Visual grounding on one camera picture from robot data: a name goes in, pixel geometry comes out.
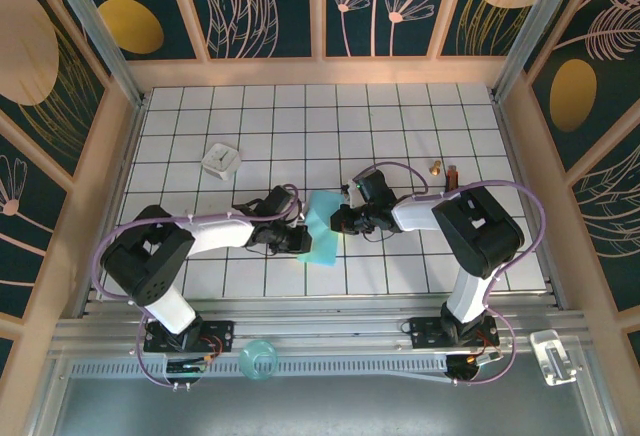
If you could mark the light blue cloth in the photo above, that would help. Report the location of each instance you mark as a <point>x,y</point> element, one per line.
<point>322,251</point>

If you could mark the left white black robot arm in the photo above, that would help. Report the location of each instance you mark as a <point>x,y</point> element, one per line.
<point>150,256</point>

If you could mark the white square clock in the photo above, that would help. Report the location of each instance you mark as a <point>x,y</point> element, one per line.
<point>222,161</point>

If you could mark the small brass knob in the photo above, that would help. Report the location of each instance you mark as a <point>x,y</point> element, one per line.
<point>434,169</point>

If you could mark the orange black screwdriver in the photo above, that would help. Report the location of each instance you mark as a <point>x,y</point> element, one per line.
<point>451,176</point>

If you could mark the clear teal glass bowl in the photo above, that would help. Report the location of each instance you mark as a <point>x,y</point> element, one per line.
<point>257,361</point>

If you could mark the small black circuit board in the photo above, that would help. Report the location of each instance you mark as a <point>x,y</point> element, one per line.
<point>185,368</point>
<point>465,368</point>

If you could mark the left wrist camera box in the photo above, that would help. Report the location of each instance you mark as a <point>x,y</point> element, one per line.
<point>300,215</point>

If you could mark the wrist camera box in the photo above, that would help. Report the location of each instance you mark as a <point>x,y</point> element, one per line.
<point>300,215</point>
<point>352,197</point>

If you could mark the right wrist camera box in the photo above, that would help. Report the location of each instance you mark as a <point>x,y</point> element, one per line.
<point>352,197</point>

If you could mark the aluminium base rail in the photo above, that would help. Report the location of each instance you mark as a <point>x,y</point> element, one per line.
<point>325,321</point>

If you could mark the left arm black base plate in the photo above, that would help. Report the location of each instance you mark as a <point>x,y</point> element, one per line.
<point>222,331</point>

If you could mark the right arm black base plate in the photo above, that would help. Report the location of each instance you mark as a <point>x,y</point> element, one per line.
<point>425,336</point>

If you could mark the aluminium side rail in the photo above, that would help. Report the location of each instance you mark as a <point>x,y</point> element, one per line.
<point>515,156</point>
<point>114,206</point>

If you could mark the dark floral wall panel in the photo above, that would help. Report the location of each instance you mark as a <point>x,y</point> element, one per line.
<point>615,231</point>
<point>25,256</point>
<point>30,56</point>
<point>165,6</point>
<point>360,31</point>
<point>465,31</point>
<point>295,16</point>
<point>600,81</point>

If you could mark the aluminium corner post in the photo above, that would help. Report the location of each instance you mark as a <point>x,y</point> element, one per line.
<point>541,21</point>
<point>102,41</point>

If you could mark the clear acrylic bracket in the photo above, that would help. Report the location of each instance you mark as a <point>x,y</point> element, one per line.
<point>550,356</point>

